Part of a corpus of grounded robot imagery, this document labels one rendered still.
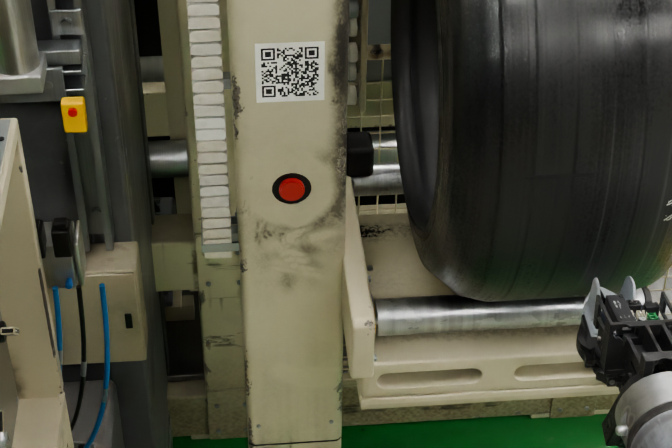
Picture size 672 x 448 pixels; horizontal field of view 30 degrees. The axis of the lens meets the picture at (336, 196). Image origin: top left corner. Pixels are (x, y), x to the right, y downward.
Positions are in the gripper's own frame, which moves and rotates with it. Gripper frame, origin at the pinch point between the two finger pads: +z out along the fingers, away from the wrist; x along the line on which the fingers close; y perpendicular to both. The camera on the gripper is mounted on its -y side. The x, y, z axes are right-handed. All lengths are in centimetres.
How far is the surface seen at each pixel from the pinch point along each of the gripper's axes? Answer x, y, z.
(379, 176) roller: 19.7, -5.2, 38.9
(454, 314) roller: 13.9, -8.8, 11.0
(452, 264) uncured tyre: 16.0, 3.8, 3.1
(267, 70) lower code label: 35.3, 22.8, 14.3
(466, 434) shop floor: -5, -92, 83
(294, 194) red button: 32.6, 6.1, 15.9
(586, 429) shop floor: -30, -92, 82
